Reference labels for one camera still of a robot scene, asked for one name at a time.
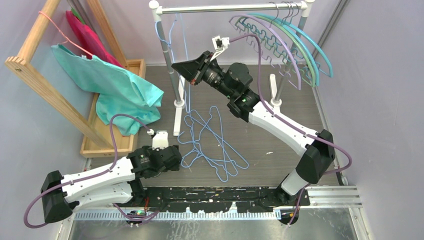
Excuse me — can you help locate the red pink shirt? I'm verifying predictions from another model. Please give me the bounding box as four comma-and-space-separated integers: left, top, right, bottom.
65, 10, 123, 68

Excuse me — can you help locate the perforated metal rail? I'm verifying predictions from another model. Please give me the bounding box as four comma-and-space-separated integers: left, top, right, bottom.
74, 209, 281, 221

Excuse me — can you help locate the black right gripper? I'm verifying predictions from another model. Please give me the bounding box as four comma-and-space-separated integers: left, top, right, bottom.
172, 50, 235, 99

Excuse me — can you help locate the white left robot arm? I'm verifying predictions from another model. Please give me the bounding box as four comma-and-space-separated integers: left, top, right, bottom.
40, 144, 182, 224

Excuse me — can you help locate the pink wire hanger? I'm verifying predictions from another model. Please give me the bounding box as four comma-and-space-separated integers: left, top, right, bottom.
38, 11, 93, 57

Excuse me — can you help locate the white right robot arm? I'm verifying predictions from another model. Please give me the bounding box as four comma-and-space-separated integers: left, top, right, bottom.
171, 51, 335, 206

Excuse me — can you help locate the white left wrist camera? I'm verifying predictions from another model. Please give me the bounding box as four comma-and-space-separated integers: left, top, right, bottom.
146, 129, 169, 150

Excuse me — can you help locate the teal plastic hanger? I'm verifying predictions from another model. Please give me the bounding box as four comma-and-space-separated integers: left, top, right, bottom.
241, 1, 322, 88
248, 1, 334, 78

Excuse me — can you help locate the wooden clothes rack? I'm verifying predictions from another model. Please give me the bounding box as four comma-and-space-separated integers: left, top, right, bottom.
4, 0, 147, 159

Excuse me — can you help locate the silver white clothes rack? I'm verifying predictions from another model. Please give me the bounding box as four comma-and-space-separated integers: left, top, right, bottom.
148, 0, 316, 137

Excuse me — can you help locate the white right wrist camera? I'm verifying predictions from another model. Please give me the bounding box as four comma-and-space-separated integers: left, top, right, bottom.
211, 35, 230, 61

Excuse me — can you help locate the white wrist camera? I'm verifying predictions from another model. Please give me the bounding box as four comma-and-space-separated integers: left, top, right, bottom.
211, 35, 230, 61
146, 129, 169, 150

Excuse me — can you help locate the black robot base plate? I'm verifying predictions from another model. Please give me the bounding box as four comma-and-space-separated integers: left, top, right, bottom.
114, 178, 311, 216

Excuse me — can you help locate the teal green shirt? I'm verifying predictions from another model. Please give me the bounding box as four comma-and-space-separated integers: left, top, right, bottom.
51, 44, 164, 136

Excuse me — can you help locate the green plastic hanger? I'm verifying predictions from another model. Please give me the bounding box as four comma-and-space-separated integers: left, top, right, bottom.
235, 1, 319, 88

